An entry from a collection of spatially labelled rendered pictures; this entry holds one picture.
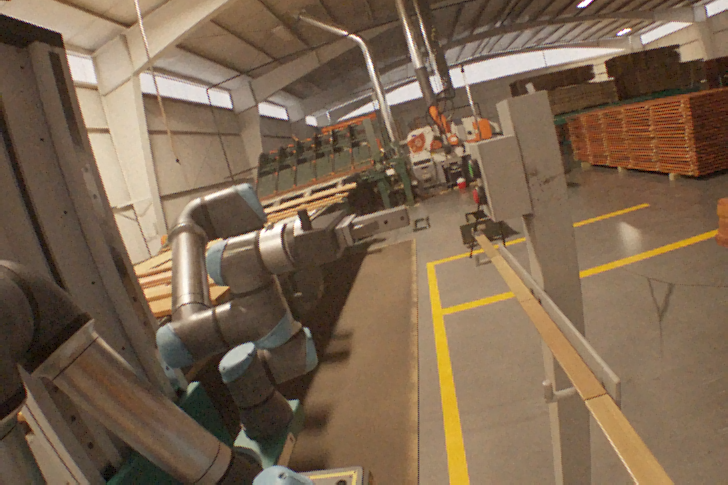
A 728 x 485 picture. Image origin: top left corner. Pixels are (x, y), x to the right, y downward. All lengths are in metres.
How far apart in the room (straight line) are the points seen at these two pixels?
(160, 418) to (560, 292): 0.58
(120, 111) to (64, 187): 9.81
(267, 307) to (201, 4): 9.33
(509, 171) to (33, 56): 0.98
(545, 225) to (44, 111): 1.01
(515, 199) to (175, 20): 9.77
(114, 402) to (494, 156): 0.57
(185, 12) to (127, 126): 3.26
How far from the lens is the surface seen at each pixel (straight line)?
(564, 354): 0.45
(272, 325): 0.59
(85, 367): 0.50
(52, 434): 0.79
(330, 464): 1.84
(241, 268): 0.56
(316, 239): 0.47
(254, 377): 0.97
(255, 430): 1.04
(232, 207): 0.89
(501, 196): 0.49
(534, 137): 0.51
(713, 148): 5.57
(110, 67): 11.11
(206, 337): 0.60
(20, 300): 0.45
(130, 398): 0.51
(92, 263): 0.92
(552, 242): 0.54
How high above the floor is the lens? 1.27
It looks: 11 degrees down
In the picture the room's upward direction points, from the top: 16 degrees counter-clockwise
